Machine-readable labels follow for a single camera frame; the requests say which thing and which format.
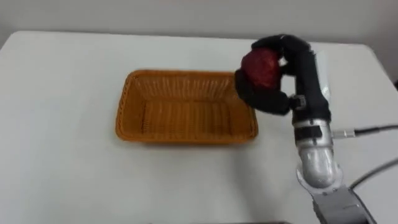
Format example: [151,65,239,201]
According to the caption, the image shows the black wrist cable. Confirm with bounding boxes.
[331,124,398,190]

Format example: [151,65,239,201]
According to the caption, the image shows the white table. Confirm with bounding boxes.
[0,30,398,224]

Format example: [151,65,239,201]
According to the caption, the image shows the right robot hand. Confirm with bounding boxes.
[234,34,332,123]

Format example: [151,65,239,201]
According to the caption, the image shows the orange wicker basket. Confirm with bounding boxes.
[115,69,259,145]

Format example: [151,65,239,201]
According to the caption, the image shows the red apple soft toy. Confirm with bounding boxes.
[241,47,283,90]

